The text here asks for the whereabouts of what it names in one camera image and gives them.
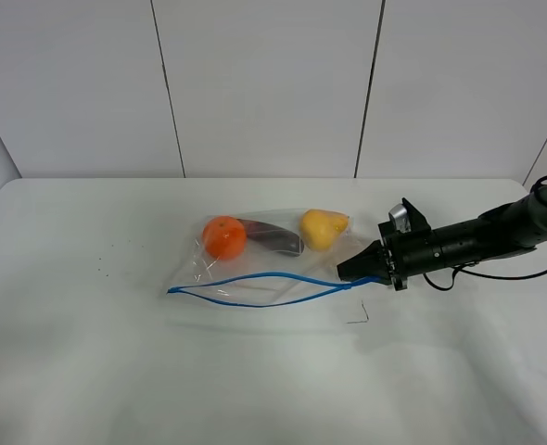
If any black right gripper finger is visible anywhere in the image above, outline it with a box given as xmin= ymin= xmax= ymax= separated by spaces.
xmin=337 ymin=240 xmax=385 ymax=282

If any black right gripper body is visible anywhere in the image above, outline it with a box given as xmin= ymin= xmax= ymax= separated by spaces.
xmin=379 ymin=222 xmax=434 ymax=291

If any clear zip bag blue seal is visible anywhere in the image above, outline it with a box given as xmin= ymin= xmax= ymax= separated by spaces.
xmin=161 ymin=209 xmax=382 ymax=324

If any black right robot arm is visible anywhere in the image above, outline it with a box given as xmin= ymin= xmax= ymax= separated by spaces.
xmin=337 ymin=175 xmax=547 ymax=291

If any yellow pear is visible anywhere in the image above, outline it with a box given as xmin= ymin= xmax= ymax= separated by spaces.
xmin=299 ymin=210 xmax=350 ymax=252

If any dark purple eggplant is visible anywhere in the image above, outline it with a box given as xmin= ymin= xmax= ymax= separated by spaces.
xmin=239 ymin=219 xmax=304 ymax=257

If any orange fruit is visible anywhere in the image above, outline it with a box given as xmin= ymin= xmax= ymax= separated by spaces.
xmin=202 ymin=216 xmax=247 ymax=261

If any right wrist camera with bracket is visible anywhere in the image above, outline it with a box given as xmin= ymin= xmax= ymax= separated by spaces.
xmin=388 ymin=197 xmax=430 ymax=234

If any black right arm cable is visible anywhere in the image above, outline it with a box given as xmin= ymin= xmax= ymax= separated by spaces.
xmin=421 ymin=171 xmax=547 ymax=292

